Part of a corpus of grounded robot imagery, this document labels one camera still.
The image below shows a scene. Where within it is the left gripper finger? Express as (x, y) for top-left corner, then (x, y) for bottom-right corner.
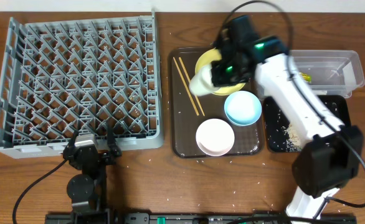
(107, 123), (121, 157)
(66, 130), (78, 149)

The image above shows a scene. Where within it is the white green cup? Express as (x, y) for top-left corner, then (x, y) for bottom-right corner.
(189, 64), (219, 96)

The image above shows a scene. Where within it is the light blue bowl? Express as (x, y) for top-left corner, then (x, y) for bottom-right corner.
(224, 91), (262, 126)

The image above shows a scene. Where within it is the yellow green wrapper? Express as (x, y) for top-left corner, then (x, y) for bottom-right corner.
(300, 72), (312, 84)

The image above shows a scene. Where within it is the pink white bowl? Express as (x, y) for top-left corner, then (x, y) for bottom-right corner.
(196, 118), (235, 157)

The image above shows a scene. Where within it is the white paper napkin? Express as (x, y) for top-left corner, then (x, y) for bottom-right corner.
(343, 62), (356, 88)

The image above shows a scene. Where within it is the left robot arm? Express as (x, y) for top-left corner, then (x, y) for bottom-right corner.
(62, 126), (122, 224)

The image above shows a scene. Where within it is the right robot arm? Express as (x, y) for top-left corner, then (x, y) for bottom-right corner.
(212, 16), (364, 222)

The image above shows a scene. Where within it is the grey dishwasher rack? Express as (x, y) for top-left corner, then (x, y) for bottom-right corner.
(0, 14), (164, 159)

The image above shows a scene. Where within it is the black waste tray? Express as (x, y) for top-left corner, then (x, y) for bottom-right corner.
(263, 95), (351, 152)

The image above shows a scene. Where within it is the rice food waste pile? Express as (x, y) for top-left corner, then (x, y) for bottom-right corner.
(284, 123), (301, 152)

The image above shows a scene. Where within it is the yellow plate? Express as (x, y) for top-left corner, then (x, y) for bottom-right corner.
(195, 49), (245, 96)

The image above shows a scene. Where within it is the right bamboo chopstick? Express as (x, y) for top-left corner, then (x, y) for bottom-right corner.
(179, 57), (205, 116)

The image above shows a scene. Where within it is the brown serving tray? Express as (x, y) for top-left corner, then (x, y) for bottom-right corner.
(168, 47), (265, 159)

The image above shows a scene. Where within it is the clear plastic bin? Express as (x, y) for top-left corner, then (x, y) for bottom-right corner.
(291, 50), (365, 98)

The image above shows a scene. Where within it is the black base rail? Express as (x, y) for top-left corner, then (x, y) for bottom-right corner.
(44, 212), (358, 224)

